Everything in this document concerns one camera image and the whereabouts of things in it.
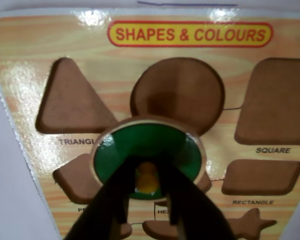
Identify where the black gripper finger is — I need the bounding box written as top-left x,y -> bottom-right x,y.
156,158 -> 235,240
63,154 -> 141,240

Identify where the wooden shapes puzzle board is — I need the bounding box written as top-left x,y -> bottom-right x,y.
0,7 -> 300,240

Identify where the green circle piece yellow pin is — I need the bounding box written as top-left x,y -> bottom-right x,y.
89,116 -> 207,201

